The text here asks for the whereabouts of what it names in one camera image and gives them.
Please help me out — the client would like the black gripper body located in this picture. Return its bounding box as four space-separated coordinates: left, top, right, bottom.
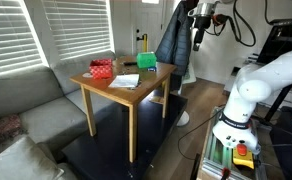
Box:
194 14 214 42

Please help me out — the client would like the red woven basket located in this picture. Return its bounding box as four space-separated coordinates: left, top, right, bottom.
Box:
89 58 114 80

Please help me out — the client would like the dark padded jacket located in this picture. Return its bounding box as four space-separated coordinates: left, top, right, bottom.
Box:
155 0 198 77

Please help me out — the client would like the green plastic box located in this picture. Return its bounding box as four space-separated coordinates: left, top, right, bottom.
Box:
136 51 158 69

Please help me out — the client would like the white door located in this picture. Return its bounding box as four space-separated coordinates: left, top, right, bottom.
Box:
129 0 168 58

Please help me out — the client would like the white round floor base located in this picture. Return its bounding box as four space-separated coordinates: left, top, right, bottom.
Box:
176 110 191 127

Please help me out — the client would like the white paper sheet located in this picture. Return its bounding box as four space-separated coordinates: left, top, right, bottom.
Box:
108 73 141 89

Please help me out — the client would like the wooden side table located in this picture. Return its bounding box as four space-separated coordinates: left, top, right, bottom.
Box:
69 55 178 164

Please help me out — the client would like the black monitor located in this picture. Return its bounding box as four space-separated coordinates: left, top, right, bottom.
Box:
256 18 292 66

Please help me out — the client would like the black stand leg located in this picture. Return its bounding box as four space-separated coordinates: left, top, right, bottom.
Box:
264 83 292 123

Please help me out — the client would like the narrow white window blind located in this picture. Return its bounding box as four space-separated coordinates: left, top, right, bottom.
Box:
41 0 114 61

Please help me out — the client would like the yellow emergency stop box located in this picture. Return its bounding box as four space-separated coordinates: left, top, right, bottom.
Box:
232 142 256 170

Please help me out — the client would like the black low coffee table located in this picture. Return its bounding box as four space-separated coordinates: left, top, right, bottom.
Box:
61 93 189 180

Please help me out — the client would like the black bag teal logo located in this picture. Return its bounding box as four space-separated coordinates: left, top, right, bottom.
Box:
269 105 292 180

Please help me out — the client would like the grey sofa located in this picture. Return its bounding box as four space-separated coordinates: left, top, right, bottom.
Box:
0 50 120 180

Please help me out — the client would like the wide white window blind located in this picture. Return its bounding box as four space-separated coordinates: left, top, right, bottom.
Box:
0 0 44 79

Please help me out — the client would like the red patterned cushion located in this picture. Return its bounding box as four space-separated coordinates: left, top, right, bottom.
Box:
0 114 29 148

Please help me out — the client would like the grey throw pillow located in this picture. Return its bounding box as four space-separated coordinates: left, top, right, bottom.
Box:
0 135 66 180

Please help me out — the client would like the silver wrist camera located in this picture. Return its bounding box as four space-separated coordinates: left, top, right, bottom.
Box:
187 6 204 18

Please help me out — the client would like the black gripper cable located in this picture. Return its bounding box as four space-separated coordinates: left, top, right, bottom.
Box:
205 0 258 48

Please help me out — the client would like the yellow upright post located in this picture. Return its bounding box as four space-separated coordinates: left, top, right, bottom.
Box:
142 33 149 53

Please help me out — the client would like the black floor cable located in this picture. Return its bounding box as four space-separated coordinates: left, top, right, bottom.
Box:
177 105 224 162

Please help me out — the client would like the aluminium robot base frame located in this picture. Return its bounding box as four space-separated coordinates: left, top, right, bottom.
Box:
195 106 268 180

